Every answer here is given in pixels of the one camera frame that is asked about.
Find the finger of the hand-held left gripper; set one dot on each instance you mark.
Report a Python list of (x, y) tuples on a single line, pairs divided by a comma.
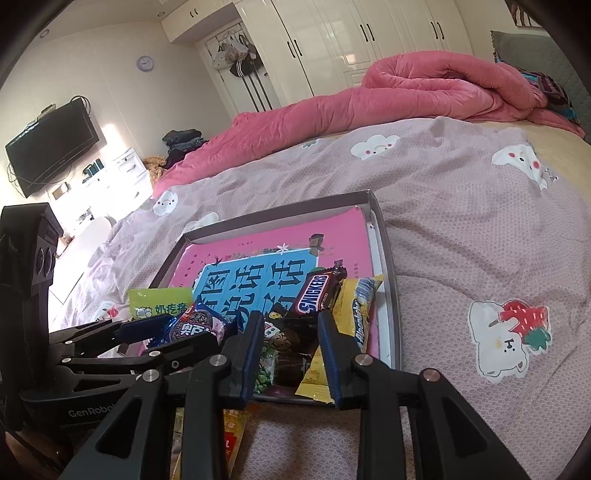
[(184, 348), (138, 328)]

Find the white wardrobe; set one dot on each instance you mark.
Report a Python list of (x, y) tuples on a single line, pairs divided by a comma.
[(346, 41)]

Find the black green pea packet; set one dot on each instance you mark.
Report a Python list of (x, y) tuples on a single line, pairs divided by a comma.
[(286, 353)]

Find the blue cookie packet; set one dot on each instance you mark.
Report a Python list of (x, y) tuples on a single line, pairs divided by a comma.
[(194, 323)]

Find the green snack packet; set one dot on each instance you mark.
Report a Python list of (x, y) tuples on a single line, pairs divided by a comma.
[(157, 304)]

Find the pink quilt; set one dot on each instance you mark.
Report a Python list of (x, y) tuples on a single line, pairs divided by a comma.
[(392, 97)]

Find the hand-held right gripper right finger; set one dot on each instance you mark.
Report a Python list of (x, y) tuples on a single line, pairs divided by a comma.
[(328, 357)]

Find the black wall television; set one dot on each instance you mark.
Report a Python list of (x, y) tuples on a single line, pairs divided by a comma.
[(51, 147)]

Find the white hanging bag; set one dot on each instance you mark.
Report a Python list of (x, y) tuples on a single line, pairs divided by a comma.
[(226, 53)]

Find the grey cardboard box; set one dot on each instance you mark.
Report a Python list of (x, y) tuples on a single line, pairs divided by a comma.
[(391, 300)]

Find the purple wall clock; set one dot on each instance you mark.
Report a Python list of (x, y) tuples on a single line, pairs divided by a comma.
[(145, 62)]

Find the pile of dark clothes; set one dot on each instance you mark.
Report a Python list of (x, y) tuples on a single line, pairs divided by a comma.
[(182, 145)]

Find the white drawer cabinet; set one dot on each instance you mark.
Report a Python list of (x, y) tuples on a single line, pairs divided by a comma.
[(134, 173)]

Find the yellow candy packet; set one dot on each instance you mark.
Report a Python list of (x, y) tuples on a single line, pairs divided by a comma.
[(360, 304)]

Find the black hanging bag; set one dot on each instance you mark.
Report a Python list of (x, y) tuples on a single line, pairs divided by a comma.
[(244, 69)]

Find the brown plush blanket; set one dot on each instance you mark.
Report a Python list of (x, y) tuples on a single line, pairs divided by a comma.
[(154, 168)]

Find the grey green pillow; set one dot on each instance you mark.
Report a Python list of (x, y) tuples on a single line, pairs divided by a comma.
[(526, 53)]

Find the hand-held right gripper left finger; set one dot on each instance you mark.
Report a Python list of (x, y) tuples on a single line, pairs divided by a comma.
[(249, 355)]

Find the brown chocolate bar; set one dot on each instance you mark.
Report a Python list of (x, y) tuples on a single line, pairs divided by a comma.
[(314, 295)]

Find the striped colourful cloth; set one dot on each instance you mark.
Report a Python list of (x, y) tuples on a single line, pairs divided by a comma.
[(551, 94)]

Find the pink book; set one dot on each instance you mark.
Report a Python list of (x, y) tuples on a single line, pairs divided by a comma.
[(277, 226)]

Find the yellow bed mat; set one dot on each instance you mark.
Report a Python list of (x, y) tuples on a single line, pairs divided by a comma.
[(563, 147)]

